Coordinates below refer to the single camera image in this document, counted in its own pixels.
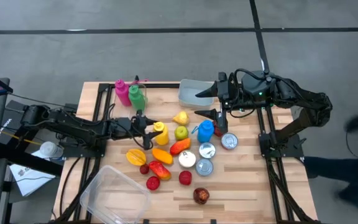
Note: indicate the white paper sheet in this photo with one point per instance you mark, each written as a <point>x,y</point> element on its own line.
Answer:
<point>30,183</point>

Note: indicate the grey plastic bin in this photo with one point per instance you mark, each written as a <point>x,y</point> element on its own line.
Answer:
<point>188,93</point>

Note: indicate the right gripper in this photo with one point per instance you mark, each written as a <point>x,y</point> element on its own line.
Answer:
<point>232,95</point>

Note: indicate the large clear plastic container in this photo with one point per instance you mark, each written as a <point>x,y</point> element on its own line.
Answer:
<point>113,196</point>

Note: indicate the yellow squeeze bottle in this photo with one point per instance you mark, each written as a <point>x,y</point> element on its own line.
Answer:
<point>162,137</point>

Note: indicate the blue squeeze bottle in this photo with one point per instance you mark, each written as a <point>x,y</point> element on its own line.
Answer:
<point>205,132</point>

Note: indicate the pink squeeze bottle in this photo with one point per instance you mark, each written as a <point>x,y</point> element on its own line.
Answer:
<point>122,93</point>

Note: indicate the black stand with white lettering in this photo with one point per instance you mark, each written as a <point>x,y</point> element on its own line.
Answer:
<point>9,124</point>

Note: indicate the person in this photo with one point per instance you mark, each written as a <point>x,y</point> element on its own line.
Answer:
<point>337,169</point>

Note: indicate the black aluminium table frame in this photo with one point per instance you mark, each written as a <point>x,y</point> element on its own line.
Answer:
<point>160,85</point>

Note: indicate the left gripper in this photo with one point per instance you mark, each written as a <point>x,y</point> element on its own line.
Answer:
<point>126,129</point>

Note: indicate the small dark red fruit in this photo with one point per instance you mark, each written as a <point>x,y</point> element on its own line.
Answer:
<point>144,169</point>

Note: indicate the red yellow mango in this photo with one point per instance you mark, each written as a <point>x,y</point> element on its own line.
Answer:
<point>159,170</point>

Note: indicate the green apple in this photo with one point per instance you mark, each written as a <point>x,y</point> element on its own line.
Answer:
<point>181,133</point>

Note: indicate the red orange mango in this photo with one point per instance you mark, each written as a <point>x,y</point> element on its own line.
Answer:
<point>180,146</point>

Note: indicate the green squeeze bottle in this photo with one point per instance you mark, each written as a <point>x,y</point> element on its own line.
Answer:
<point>136,98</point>

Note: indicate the blue-lidded tin can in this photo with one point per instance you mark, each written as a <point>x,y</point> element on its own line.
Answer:
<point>204,167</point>

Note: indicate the red round fruit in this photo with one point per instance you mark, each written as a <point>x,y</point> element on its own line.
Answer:
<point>185,178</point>
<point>153,183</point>

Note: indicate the yellow pear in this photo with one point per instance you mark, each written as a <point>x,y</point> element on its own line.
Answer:
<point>181,119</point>

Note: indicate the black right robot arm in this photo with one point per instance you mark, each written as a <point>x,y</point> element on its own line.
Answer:
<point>306,105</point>

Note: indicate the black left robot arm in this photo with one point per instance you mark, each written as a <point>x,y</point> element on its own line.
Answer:
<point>73,124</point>

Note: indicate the yellow starfruit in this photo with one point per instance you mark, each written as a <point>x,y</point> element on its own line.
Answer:
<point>136,157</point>

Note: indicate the silver tin can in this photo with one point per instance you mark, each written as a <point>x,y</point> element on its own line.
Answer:
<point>229,141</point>
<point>207,150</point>

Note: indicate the dark red glossy apple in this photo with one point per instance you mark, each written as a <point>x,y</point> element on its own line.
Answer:
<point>201,196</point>

